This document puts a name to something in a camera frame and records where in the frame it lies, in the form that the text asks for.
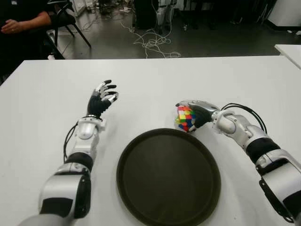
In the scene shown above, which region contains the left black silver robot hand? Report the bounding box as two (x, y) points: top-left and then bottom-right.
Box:
(87, 79), (119, 118)

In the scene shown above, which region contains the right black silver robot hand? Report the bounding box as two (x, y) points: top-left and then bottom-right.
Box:
(175, 99), (221, 132)

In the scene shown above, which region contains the multicoloured Rubik's cube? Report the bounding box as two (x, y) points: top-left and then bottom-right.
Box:
(174, 105), (197, 130)

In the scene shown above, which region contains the dark brown round plate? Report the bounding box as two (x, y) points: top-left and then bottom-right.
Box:
(116, 128), (222, 226)

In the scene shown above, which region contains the black folding chair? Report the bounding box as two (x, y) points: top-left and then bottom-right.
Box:
(47, 0), (92, 59)

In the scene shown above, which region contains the tall black cabinet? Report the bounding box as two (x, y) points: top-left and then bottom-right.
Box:
(134, 0), (159, 30)

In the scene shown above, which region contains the seated person in black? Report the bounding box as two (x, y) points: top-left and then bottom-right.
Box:
(0, 0), (68, 83)

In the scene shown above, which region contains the white side table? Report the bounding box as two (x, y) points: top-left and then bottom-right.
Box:
(274, 44), (301, 70)

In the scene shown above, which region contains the white cabinet with black base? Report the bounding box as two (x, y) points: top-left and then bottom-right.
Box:
(267, 0), (301, 31)

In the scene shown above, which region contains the tangled white floor cable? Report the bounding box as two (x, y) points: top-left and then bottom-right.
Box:
(121, 14), (182, 59)

